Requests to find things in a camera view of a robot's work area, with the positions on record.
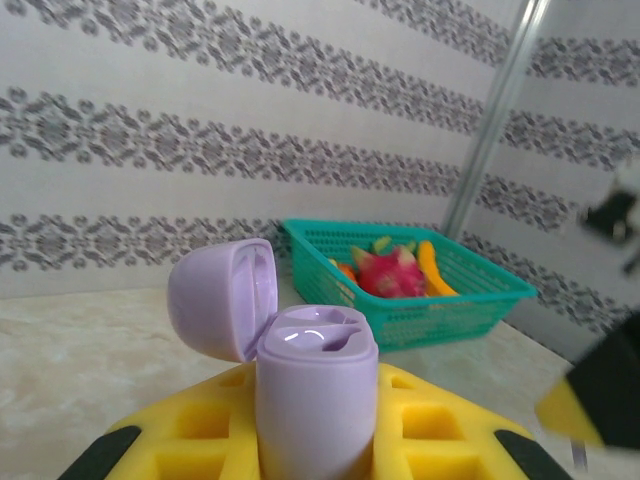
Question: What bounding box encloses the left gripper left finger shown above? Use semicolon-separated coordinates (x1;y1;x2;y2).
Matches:
57;363;264;480

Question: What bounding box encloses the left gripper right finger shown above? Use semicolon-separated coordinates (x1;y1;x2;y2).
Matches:
372;362;576;480

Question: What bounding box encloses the purple earbud charging case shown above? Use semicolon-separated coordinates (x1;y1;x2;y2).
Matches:
166;238;380;480

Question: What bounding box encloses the teal plastic basket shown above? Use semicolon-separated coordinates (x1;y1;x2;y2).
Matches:
279;218;539;354

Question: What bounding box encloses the yellow toy banana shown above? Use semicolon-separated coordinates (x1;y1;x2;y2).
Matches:
417;239;460;297

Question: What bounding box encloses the pink toy dragon fruit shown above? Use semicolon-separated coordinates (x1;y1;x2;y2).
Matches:
351;237;430;300

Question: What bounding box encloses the orange toy fruit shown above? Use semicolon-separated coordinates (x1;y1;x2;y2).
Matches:
329;258;359;289

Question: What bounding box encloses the aluminium frame post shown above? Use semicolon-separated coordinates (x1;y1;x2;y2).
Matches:
442;0;554;241

